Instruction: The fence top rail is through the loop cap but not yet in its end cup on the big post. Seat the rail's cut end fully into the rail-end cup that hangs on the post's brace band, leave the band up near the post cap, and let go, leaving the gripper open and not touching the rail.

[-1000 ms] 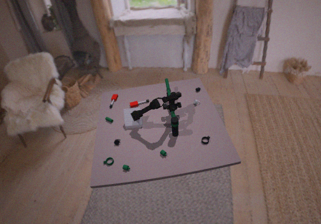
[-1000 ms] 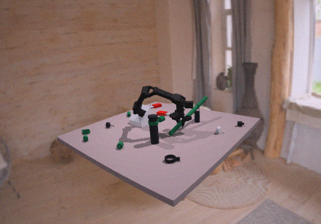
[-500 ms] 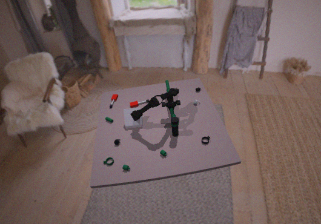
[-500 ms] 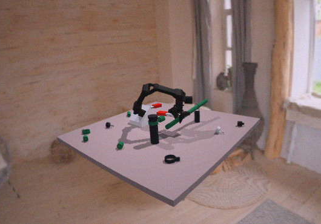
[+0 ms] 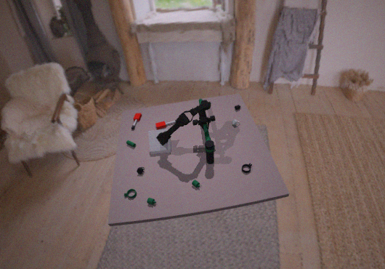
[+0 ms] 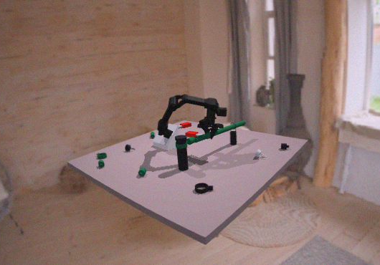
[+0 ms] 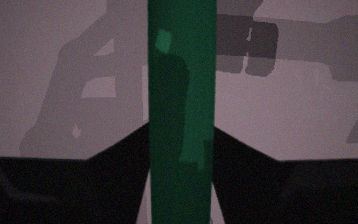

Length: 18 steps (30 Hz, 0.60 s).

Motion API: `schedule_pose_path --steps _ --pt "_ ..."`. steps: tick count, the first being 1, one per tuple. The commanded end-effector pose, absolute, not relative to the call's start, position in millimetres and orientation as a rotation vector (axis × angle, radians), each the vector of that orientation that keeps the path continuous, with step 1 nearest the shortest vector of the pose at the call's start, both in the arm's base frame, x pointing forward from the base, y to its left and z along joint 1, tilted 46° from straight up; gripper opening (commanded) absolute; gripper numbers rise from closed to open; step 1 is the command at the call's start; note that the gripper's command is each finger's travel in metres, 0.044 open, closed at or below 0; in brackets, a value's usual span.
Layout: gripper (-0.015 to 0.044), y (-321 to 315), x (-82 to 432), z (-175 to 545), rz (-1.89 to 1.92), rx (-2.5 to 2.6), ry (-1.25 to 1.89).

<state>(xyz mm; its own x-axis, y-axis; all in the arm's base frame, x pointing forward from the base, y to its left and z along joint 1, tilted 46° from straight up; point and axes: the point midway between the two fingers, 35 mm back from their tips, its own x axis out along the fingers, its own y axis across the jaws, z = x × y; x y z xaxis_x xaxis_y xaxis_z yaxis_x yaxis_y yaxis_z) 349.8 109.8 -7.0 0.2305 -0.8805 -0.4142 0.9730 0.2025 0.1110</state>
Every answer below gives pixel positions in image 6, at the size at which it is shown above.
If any black ring with small tab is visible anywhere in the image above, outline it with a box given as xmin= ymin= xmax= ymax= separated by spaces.
xmin=195 ymin=183 xmax=213 ymax=193

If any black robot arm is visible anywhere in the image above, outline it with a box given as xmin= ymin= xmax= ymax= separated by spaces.
xmin=157 ymin=94 xmax=227 ymax=139

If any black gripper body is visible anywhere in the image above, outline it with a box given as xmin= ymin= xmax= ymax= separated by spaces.
xmin=197 ymin=115 xmax=224 ymax=129

